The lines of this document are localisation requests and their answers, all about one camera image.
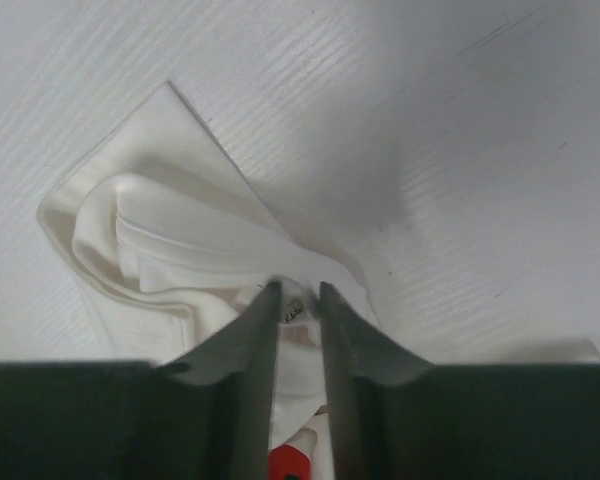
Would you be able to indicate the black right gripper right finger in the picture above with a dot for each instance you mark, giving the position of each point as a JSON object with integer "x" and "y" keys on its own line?
{"x": 394, "y": 415}

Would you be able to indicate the white t shirt red print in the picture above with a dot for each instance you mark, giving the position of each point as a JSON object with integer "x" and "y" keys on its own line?
{"x": 169, "y": 244}

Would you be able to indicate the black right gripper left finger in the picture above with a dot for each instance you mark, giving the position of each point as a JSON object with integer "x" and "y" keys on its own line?
{"x": 204, "y": 415}

